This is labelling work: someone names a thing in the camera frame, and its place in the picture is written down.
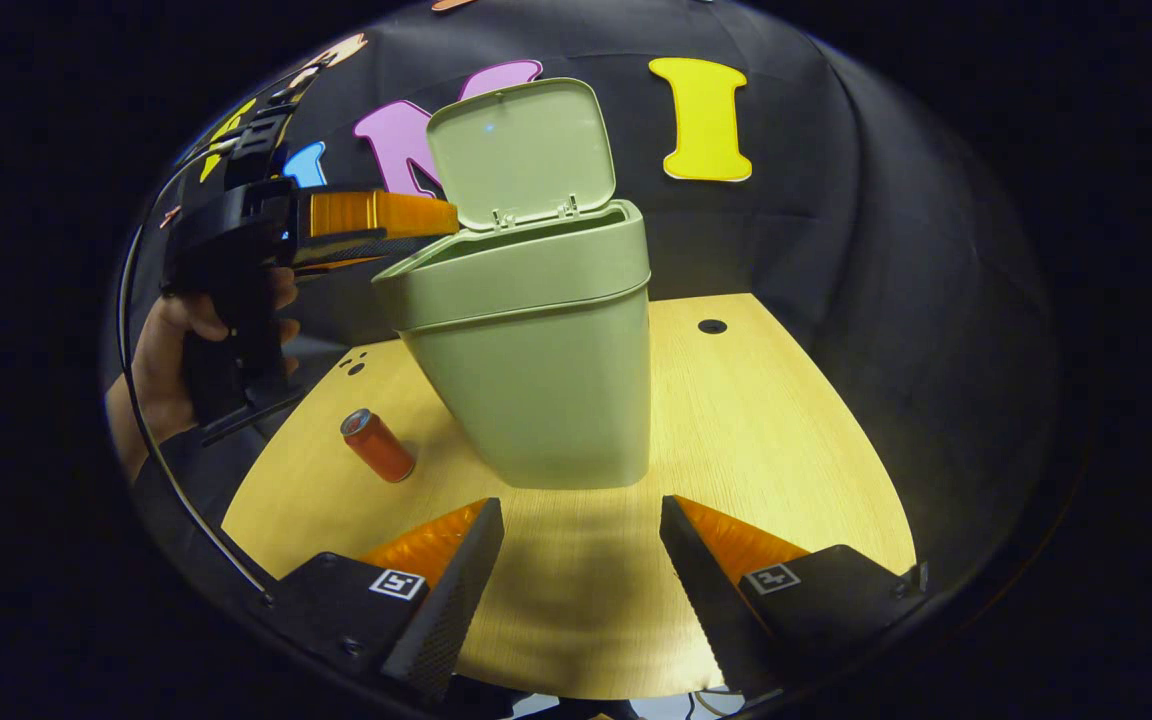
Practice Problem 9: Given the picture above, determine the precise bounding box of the red pop can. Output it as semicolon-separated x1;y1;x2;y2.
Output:
340;408;417;484

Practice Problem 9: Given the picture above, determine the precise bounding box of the pale green garbage bin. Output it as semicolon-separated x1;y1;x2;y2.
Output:
372;78;653;491

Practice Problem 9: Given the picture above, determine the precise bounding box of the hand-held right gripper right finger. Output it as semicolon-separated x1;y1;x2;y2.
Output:
659;495;929;696

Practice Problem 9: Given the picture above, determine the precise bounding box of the wooden desktop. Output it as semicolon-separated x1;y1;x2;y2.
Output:
221;293;917;701

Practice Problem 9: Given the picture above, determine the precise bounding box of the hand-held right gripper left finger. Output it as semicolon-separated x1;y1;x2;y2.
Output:
271;497;505;701

